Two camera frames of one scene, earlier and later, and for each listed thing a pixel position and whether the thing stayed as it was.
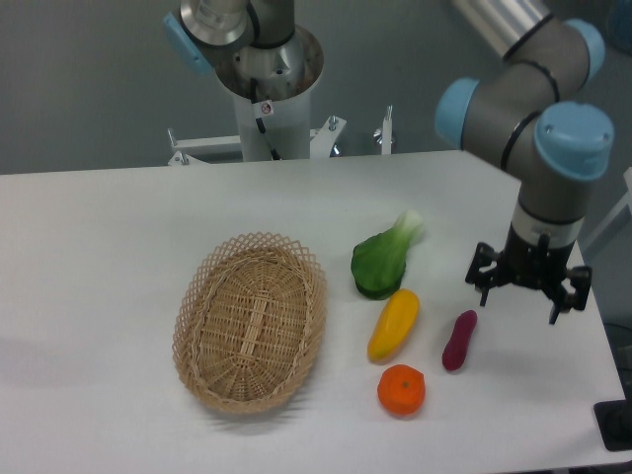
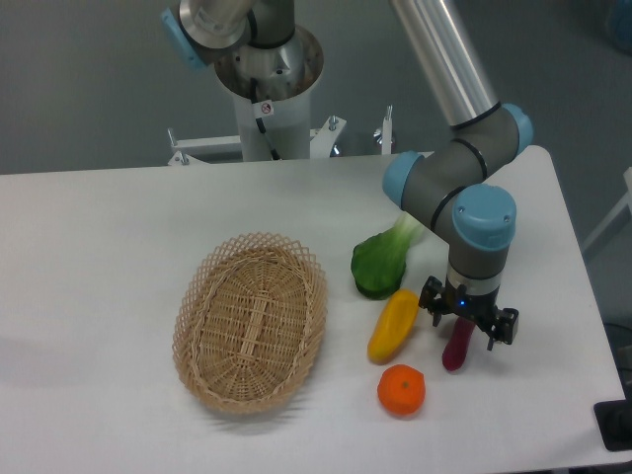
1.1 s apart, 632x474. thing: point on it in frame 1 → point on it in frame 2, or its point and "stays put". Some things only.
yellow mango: (395, 322) stays put
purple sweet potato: (455, 350) stays put
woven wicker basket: (249, 322) stays put
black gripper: (537, 265) → (438, 298)
